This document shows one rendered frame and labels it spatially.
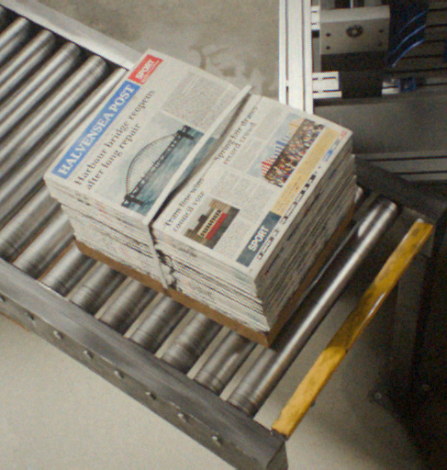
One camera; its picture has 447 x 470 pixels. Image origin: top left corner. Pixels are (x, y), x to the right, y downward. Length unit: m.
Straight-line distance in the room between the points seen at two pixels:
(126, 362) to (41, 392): 0.94
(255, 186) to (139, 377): 0.36
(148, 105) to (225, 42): 1.54
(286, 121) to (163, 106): 0.19
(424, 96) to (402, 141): 0.16
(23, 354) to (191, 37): 1.16
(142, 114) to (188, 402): 0.45
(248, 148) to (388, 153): 1.04
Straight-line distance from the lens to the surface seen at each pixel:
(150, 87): 1.46
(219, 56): 2.92
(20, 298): 1.56
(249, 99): 1.42
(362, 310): 1.45
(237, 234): 1.27
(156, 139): 1.39
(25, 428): 2.36
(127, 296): 1.52
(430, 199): 1.59
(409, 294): 1.80
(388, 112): 2.47
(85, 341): 1.49
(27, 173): 1.71
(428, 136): 2.42
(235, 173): 1.33
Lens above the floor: 2.10
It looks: 57 degrees down
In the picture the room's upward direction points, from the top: 11 degrees counter-clockwise
